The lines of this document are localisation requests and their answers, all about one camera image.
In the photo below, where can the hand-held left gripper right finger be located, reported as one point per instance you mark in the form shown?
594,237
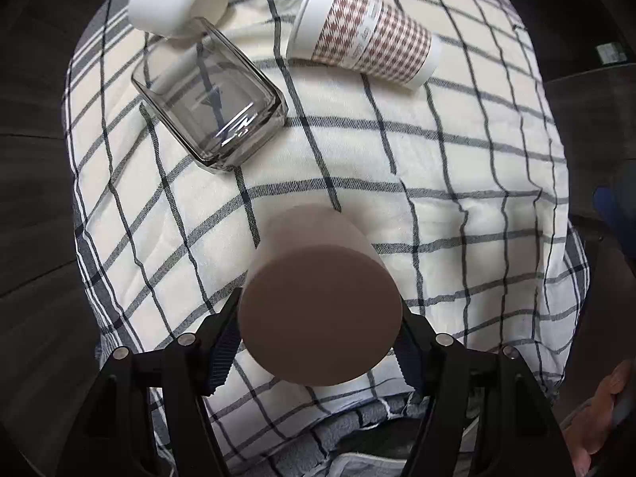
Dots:
410,363

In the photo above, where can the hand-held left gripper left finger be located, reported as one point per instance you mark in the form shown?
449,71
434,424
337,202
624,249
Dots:
222,355

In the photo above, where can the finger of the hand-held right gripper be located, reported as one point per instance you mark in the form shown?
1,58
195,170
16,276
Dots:
613,208

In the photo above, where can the brown cup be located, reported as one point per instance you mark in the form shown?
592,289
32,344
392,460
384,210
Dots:
320,303

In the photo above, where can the clear square glass cup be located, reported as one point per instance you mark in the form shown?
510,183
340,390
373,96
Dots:
208,94

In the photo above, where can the houndstooth paper cup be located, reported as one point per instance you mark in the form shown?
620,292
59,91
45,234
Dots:
367,30

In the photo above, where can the white ceramic cup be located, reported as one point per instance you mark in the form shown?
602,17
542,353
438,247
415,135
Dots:
166,2

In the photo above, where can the person's right hand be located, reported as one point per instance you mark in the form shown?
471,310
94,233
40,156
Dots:
603,410

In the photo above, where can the grey fleece cloth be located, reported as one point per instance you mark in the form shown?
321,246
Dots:
367,420

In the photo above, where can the plaid blanket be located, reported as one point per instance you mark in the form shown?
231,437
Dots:
447,184

